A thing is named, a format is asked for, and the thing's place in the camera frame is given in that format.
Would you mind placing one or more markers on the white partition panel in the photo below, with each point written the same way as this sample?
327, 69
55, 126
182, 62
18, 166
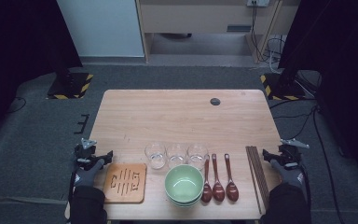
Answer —
101, 28

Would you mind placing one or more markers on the brown wooden spoon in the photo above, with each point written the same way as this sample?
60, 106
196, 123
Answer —
207, 193
232, 191
218, 191

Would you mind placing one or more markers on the beige wooden desk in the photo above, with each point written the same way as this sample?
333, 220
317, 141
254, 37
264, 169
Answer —
199, 18

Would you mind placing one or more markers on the person's left hand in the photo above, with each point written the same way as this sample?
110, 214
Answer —
87, 177

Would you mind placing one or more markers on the clear drinking glass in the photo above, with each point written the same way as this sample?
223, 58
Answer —
156, 155
176, 154
197, 155

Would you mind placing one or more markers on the grey power strip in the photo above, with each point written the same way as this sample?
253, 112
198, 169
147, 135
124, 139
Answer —
258, 2

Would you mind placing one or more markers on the person's right hand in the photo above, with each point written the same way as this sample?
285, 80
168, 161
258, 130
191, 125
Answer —
290, 179

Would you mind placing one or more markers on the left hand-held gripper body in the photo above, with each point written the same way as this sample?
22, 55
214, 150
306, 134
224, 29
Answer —
85, 154

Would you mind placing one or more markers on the black stand with striped base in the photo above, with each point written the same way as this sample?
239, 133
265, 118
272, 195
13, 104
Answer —
279, 90
68, 87

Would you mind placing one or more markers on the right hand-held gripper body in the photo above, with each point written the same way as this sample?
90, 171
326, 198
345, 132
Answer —
289, 155

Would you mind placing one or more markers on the row of brown chopsticks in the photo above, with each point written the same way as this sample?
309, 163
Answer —
257, 177

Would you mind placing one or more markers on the black curtain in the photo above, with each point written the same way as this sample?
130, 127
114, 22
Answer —
338, 46
18, 46

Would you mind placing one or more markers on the square wooden coaster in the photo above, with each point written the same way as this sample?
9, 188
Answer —
125, 183

